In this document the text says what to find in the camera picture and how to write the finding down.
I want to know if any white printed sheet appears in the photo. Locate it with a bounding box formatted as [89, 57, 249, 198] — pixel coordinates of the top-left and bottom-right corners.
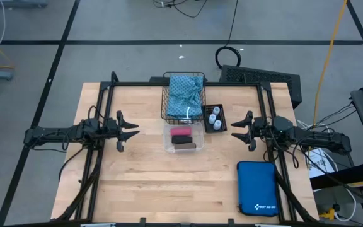
[307, 148, 340, 179]

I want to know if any coiled black floor cable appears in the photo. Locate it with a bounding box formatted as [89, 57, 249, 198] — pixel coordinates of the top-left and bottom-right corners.
[214, 0, 243, 71]

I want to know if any blue first aid kit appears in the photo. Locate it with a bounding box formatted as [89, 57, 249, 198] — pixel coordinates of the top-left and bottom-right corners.
[236, 160, 280, 218]

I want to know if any clear plastic container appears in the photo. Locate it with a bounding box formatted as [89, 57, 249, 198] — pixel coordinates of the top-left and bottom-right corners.
[163, 122, 205, 154]

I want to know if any blue patterned drawstring bag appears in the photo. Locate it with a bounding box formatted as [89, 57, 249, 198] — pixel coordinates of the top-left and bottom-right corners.
[166, 74, 205, 123]

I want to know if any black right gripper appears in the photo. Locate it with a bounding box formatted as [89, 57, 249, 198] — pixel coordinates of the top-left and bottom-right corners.
[230, 110, 275, 153]

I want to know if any small black plastic tray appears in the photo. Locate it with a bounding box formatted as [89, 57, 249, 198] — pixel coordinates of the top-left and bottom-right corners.
[202, 103, 228, 134]

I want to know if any yellow power plug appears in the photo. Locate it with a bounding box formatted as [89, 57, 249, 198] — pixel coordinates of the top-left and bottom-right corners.
[319, 207, 337, 221]

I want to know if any black wire basket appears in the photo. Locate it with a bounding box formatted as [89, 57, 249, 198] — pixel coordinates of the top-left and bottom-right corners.
[160, 71, 207, 125]

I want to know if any pink bandage roll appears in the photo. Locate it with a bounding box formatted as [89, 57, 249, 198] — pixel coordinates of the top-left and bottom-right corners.
[170, 126, 193, 137]

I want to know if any black metal table frame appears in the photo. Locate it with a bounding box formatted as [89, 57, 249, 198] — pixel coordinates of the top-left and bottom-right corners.
[55, 71, 320, 223]

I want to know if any yellow floor cable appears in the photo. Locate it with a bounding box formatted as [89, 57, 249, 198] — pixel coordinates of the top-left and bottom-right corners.
[312, 0, 349, 127]

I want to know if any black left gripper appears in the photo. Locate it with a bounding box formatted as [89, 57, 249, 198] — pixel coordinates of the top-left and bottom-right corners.
[101, 110, 141, 153]

